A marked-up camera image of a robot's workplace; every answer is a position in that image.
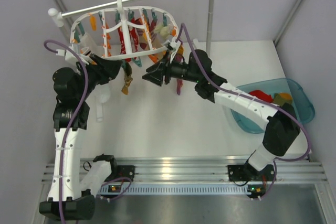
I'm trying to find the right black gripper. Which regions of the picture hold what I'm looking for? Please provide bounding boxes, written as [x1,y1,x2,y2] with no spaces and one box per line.
[143,50,201,87]

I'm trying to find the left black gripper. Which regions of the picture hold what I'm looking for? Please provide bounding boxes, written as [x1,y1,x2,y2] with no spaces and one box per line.
[75,54,123,101]

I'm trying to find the olive orange striped sock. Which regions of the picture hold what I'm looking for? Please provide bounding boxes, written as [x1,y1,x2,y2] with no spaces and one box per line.
[121,62,133,95]

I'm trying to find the white oval clip hanger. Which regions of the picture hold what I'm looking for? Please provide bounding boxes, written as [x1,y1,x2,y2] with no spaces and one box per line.
[69,0,180,61]

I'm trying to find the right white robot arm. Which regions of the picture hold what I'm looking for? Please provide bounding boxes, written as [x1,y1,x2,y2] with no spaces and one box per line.
[142,49,301,182]

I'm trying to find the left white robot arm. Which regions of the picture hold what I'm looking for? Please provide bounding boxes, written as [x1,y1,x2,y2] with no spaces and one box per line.
[39,54,122,223]

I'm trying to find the purple orange hanging sock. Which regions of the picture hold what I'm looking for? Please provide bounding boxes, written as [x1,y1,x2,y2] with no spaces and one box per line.
[173,45,185,95]

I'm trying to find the white black striped hanging sock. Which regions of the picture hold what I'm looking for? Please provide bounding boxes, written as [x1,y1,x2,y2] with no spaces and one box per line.
[79,33,103,56]

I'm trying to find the cream hanging sock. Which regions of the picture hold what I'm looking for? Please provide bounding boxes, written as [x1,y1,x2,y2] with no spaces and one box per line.
[154,23,176,39]

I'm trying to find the red patterned hanging sock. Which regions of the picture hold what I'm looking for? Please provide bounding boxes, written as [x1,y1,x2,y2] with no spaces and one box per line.
[117,26,139,54]

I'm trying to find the red sock in basin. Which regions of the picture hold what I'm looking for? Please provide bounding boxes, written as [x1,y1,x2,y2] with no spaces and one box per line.
[249,90,274,103]

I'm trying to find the blue plastic basin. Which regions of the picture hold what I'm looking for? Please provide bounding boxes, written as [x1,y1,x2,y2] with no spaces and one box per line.
[238,78,315,124]

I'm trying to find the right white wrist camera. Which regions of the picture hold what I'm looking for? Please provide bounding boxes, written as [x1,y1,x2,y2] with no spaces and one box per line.
[164,40,182,62]

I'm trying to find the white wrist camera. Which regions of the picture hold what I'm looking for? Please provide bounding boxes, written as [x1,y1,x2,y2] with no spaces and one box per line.
[164,40,182,62]
[56,47,89,66]

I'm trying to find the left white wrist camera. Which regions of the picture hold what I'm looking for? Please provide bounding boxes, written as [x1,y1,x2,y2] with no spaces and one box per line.
[56,47,89,66]

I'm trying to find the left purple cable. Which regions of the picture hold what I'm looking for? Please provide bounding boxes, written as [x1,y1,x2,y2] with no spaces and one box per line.
[43,39,89,224]

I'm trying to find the purple cable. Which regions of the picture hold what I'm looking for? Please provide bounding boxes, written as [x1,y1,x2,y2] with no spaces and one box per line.
[43,39,89,224]
[177,23,313,198]

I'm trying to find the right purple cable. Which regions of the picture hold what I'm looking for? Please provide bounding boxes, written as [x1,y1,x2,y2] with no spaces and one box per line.
[177,23,313,198]

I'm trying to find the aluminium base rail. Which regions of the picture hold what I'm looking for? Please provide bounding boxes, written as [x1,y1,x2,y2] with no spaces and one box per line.
[41,155,326,197]

